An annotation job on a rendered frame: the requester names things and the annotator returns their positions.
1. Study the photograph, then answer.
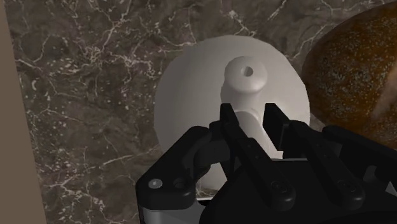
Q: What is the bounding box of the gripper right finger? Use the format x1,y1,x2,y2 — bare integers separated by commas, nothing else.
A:
262,102,397,209

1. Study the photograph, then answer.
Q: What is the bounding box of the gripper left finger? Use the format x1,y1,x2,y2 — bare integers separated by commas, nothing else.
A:
135,103,296,213

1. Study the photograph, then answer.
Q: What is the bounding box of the white round narrow-neck vase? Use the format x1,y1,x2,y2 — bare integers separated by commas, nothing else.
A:
154,34,311,199

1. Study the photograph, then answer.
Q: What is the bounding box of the brown speckled bread loaf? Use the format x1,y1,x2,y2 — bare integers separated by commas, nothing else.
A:
301,1,397,150

